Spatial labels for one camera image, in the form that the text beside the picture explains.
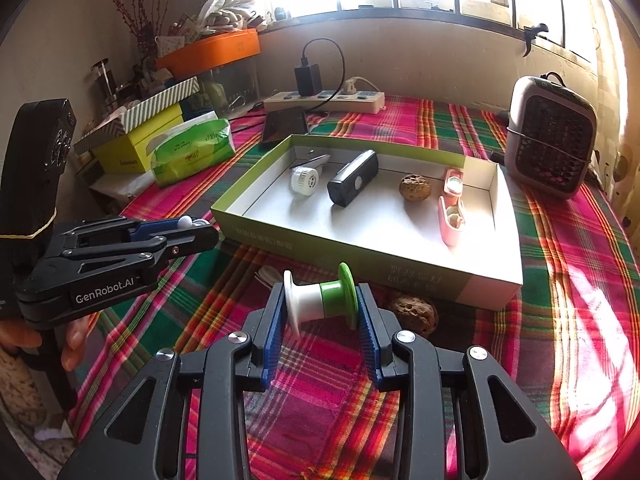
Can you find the plaid tablecloth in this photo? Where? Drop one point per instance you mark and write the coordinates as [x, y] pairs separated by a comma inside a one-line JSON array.
[[550, 285]]

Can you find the person's left hand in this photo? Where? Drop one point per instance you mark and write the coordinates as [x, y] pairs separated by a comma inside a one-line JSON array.
[[77, 342]]

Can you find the glass jar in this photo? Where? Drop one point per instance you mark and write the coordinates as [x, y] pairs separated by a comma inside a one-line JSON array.
[[102, 80]]

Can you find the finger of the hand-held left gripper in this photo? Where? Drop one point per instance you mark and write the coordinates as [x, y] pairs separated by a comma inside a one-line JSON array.
[[195, 244], [155, 230]]

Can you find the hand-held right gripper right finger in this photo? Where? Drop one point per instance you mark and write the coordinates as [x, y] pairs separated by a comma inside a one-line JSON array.
[[367, 330]]

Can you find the white paper sheet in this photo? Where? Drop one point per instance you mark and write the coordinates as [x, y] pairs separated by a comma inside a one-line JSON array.
[[117, 189]]

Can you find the brown walnut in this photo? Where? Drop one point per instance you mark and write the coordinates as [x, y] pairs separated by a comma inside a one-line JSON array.
[[415, 313], [415, 188]]

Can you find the green tissue pack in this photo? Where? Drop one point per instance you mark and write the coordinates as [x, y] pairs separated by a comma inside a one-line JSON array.
[[192, 147]]

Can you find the black rectangular flashlight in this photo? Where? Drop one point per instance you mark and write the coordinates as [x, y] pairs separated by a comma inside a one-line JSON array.
[[352, 178]]

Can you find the long pink case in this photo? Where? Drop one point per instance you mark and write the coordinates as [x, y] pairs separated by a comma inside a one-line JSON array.
[[451, 222]]

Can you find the white ribbed jar cap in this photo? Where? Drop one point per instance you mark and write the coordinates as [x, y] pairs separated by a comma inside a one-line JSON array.
[[304, 180]]

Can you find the white crumpled plastic heap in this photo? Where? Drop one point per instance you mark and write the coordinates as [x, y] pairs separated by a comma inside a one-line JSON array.
[[225, 10]]

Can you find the cream heart print curtain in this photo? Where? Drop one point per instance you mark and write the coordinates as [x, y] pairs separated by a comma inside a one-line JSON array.
[[612, 85]]

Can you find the green and white spool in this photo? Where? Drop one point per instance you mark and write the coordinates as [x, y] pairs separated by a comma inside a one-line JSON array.
[[320, 302]]

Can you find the metal tweezers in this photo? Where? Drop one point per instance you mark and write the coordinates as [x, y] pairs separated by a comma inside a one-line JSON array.
[[312, 160]]

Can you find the grey space heater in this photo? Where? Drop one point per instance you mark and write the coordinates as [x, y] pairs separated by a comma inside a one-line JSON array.
[[550, 145]]

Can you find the orange box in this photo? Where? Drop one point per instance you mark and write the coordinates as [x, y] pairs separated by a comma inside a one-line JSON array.
[[210, 50]]

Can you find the striped box lid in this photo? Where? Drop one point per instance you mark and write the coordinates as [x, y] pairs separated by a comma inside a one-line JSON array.
[[140, 110]]

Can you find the black smartphone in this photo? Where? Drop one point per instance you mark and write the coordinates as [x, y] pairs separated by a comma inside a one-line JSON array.
[[285, 127]]

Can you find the yellow cardboard box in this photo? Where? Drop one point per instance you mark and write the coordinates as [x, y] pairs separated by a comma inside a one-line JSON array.
[[135, 145]]

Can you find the white power strip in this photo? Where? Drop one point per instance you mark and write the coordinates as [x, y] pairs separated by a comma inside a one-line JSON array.
[[325, 102]]

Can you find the dried red branches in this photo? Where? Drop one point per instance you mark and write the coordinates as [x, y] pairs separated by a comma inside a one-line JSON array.
[[135, 5]]

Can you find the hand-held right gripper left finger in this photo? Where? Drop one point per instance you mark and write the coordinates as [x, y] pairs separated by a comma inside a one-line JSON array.
[[275, 330]]

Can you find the white plug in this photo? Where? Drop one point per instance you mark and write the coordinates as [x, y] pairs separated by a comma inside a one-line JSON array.
[[352, 85]]

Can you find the small pink case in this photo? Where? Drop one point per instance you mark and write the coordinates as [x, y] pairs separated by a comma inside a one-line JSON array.
[[453, 182]]

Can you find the green and white cardboard box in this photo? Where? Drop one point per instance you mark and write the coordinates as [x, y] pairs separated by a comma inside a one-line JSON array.
[[380, 230]]

